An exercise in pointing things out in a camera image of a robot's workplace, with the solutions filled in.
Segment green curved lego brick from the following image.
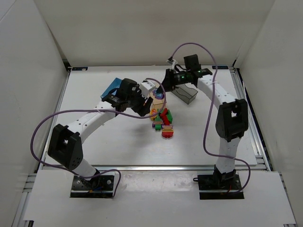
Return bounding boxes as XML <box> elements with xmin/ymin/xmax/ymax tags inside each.
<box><xmin>166</xmin><ymin>109</ymin><xmax>173</xmax><ymax>124</ymax></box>

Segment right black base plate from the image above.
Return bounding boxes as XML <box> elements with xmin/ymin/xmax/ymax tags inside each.
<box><xmin>193</xmin><ymin>174</ymin><xmax>244</xmax><ymax>200</ymax></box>

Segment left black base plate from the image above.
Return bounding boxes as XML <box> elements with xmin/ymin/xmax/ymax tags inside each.
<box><xmin>70</xmin><ymin>174</ymin><xmax>115</xmax><ymax>199</ymax></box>

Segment red long lego brick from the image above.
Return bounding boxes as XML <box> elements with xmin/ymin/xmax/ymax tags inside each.
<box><xmin>160</xmin><ymin>114</ymin><xmax>170</xmax><ymax>125</ymax></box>

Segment yellow flower lego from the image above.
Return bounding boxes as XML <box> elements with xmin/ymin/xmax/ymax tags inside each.
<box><xmin>150</xmin><ymin>109</ymin><xmax>159</xmax><ymax>121</ymax></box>

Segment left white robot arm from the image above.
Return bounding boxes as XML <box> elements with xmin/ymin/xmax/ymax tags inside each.
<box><xmin>47</xmin><ymin>79</ymin><xmax>155</xmax><ymax>181</ymax></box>

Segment green lego plate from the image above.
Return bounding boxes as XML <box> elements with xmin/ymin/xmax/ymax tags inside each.
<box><xmin>159</xmin><ymin>108</ymin><xmax>168</xmax><ymax>116</ymax></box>

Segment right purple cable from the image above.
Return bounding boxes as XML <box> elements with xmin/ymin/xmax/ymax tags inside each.
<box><xmin>169</xmin><ymin>42</ymin><xmax>252</xmax><ymax>195</ymax></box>

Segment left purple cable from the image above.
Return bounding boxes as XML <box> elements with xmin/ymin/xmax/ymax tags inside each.
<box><xmin>30</xmin><ymin>78</ymin><xmax>167</xmax><ymax>199</ymax></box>

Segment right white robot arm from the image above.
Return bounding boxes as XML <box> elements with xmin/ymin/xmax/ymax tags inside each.
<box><xmin>162</xmin><ymin>54</ymin><xmax>249</xmax><ymax>184</ymax></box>

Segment purple lotus lego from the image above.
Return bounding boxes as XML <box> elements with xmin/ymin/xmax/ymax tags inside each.
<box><xmin>152</xmin><ymin>90</ymin><xmax>165</xmax><ymax>100</ymax></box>

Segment purple cable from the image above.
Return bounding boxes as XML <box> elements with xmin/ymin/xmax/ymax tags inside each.
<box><xmin>169</xmin><ymin>42</ymin><xmax>252</xmax><ymax>195</ymax></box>
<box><xmin>30</xmin><ymin>78</ymin><xmax>167</xmax><ymax>199</ymax></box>

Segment smoky grey container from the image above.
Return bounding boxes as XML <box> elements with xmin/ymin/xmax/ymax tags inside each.
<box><xmin>172</xmin><ymin>84</ymin><xmax>198</xmax><ymax>105</ymax></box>

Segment orange transparent container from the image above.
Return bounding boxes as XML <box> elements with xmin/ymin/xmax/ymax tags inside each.
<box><xmin>150</xmin><ymin>92</ymin><xmax>166</xmax><ymax>111</ymax></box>

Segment blue plastic container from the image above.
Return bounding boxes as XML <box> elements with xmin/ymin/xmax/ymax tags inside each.
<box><xmin>100</xmin><ymin>78</ymin><xmax>122</xmax><ymax>99</ymax></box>

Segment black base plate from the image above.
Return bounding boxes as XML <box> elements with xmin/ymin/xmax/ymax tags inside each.
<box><xmin>70</xmin><ymin>174</ymin><xmax>115</xmax><ymax>199</ymax></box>
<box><xmin>193</xmin><ymin>174</ymin><xmax>244</xmax><ymax>200</ymax></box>

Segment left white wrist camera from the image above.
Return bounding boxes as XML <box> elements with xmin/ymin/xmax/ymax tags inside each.
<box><xmin>139</xmin><ymin>81</ymin><xmax>156</xmax><ymax>98</ymax></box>

